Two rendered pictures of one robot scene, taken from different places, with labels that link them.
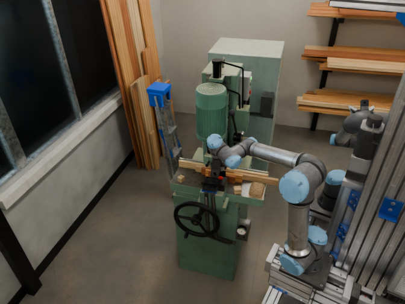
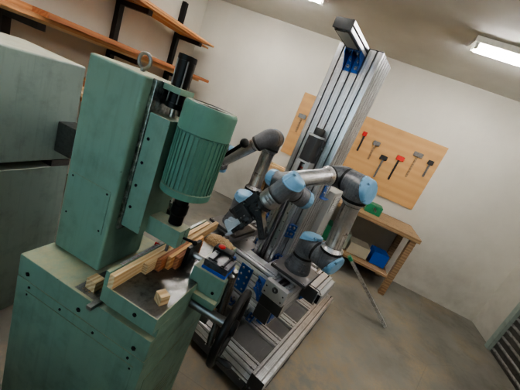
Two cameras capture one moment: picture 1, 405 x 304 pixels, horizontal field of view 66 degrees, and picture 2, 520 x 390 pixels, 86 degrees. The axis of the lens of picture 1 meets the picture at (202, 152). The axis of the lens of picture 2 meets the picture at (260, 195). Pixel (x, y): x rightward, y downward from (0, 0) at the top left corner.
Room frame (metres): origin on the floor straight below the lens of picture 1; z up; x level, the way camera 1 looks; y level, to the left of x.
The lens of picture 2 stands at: (1.44, 0.87, 1.57)
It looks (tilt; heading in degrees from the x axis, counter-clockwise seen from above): 17 degrees down; 266
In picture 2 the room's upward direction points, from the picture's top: 23 degrees clockwise
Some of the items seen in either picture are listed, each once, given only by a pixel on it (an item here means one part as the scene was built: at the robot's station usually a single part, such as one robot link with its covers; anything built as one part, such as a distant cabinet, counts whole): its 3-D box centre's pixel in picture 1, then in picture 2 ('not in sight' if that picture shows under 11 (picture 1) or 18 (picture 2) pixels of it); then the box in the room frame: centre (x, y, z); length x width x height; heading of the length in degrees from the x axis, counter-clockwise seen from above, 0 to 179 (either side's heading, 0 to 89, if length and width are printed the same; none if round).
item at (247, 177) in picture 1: (235, 175); (187, 242); (1.57, -0.21, 0.92); 0.54 x 0.02 x 0.04; 73
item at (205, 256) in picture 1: (214, 216); (107, 347); (1.74, -0.09, 0.36); 0.58 x 0.45 x 0.71; 163
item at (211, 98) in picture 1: (211, 113); (198, 152); (1.62, -0.05, 1.35); 0.18 x 0.18 x 0.31
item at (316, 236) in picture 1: (312, 241); (309, 244); (0.98, -0.52, 0.98); 0.13 x 0.12 x 0.14; 132
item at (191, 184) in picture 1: (217, 189); (193, 273); (1.50, -0.09, 0.87); 0.61 x 0.30 x 0.06; 73
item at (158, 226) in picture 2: (212, 155); (167, 230); (1.64, -0.06, 1.03); 0.14 x 0.07 x 0.09; 163
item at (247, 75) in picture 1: (244, 85); not in sight; (1.89, -0.28, 1.40); 0.10 x 0.06 x 0.16; 163
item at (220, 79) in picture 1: (217, 73); (179, 82); (1.75, -0.10, 1.54); 0.08 x 0.08 x 0.17; 73
